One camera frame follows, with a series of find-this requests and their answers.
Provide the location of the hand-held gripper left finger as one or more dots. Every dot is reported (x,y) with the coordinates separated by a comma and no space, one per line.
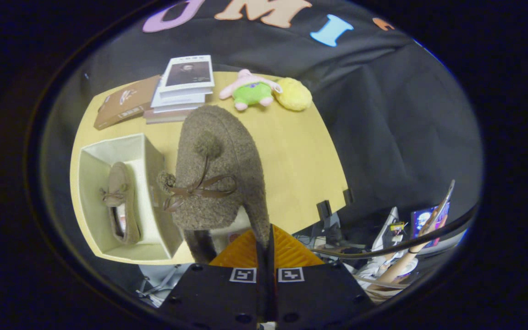
(213,298)

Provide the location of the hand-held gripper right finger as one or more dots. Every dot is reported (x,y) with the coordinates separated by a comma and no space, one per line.
(319,298)

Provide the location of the brown fuzzy shoe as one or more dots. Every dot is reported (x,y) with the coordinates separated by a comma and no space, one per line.
(119,201)
(218,183)

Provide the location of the grey fabric storage box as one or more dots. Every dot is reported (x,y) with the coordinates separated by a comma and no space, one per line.
(154,183)

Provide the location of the colourful printed box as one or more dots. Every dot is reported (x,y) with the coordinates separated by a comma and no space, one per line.
(422,220)

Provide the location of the black table clamp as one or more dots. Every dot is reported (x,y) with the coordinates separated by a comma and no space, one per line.
(324,210)
(348,196)

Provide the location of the dark reddish book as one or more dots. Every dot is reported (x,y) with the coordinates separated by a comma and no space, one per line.
(165,117)

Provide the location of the plain white book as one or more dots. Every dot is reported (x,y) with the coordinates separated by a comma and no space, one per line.
(172,103)

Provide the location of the yellow plush toy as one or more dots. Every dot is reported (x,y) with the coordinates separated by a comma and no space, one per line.
(294,94)

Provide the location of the pink and green plush toy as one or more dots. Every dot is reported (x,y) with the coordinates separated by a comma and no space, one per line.
(252,91)

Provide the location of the brown book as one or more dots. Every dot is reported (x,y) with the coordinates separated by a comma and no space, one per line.
(126,103)

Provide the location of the white book with portrait cover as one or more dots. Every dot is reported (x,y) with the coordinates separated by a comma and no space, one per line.
(188,73)

